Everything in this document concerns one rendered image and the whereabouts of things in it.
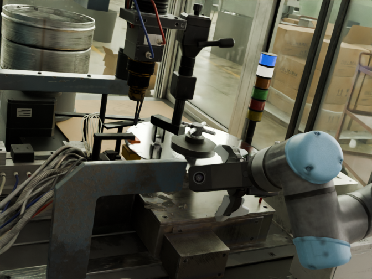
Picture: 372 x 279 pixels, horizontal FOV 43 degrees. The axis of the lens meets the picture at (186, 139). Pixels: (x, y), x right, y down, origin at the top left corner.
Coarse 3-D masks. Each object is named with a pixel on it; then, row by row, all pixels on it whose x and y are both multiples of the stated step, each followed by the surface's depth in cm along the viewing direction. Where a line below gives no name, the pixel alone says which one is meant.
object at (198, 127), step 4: (184, 124) 112; (188, 124) 112; (192, 124) 111; (196, 124) 111; (200, 124) 112; (204, 124) 115; (192, 128) 109; (196, 128) 110; (200, 128) 110; (204, 128) 111; (188, 132) 107; (192, 132) 108; (196, 132) 110; (200, 132) 111; (204, 132) 111; (208, 132) 110; (212, 132) 110; (192, 136) 111; (196, 136) 111; (200, 136) 112
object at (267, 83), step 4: (256, 76) 132; (260, 76) 132; (256, 80) 132; (260, 80) 131; (264, 80) 131; (268, 80) 131; (256, 84) 132; (260, 84) 131; (264, 84) 131; (268, 84) 132; (260, 88) 132; (264, 88) 132; (268, 88) 133
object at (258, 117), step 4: (248, 108) 135; (248, 112) 135; (252, 112) 134; (256, 112) 134; (260, 112) 134; (248, 116) 136; (252, 116) 135; (256, 116) 134; (260, 116) 135; (252, 120) 135; (256, 120) 135; (260, 120) 136
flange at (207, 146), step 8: (176, 136) 114; (184, 136) 115; (176, 144) 109; (184, 144) 110; (192, 144) 110; (200, 144) 111; (208, 144) 112; (192, 152) 108; (200, 152) 108; (208, 152) 109
